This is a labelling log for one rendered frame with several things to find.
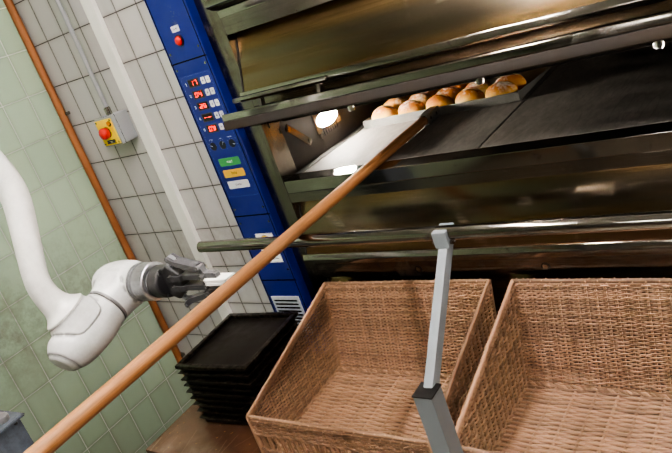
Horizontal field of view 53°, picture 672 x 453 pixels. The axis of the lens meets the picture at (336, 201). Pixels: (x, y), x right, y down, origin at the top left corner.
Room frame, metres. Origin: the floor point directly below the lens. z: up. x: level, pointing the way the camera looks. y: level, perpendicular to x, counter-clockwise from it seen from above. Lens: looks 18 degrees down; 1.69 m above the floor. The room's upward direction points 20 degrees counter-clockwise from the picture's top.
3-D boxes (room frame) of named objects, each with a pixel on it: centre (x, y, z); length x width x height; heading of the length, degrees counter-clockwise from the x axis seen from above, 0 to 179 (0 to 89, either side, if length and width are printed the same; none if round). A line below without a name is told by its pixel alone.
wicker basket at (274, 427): (1.55, 0.05, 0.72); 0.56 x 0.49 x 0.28; 51
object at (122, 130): (2.31, 0.61, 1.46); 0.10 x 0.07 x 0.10; 50
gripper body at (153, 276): (1.42, 0.41, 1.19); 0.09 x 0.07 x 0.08; 51
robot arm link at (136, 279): (1.47, 0.46, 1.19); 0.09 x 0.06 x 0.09; 141
